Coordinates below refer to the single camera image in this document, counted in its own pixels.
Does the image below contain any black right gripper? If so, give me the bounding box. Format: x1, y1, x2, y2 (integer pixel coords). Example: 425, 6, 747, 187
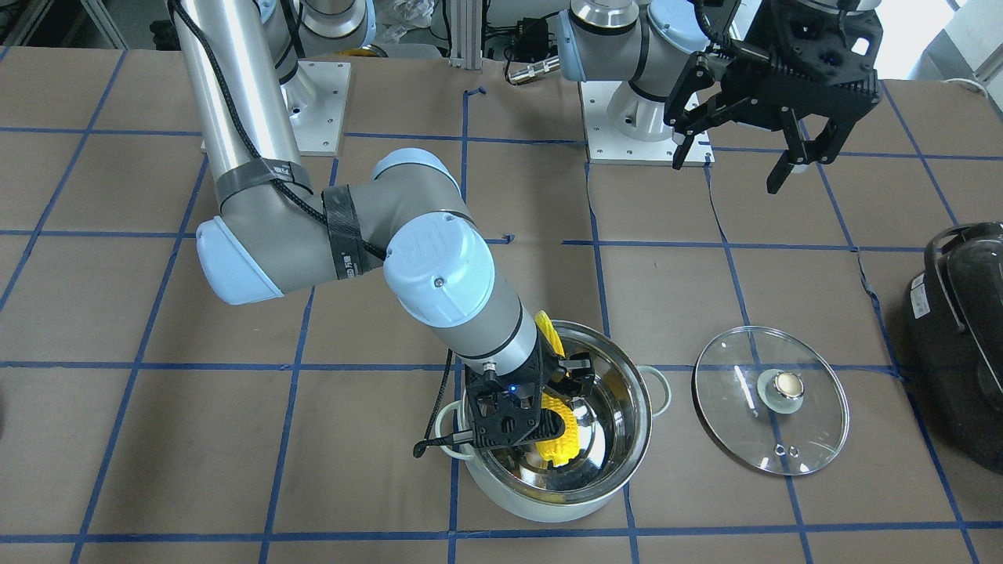
465, 333, 595, 449

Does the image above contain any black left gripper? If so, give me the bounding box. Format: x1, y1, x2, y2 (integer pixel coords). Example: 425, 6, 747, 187
664, 1, 882, 195

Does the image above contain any yellow corn cob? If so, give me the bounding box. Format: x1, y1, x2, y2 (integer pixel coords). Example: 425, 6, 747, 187
534, 310, 581, 467

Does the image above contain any glass pot lid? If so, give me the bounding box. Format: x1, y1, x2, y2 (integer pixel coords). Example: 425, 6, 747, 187
692, 326, 850, 477

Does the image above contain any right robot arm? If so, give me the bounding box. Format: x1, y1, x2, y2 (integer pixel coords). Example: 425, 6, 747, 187
166, 1, 588, 449

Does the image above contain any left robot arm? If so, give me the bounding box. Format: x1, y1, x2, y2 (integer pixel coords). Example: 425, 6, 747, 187
558, 1, 882, 195

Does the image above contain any black rice cooker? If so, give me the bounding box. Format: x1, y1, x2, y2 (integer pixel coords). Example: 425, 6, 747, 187
903, 222, 1002, 472

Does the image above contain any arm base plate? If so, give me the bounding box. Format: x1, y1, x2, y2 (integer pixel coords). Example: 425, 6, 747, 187
579, 80, 677, 165
201, 61, 352, 156

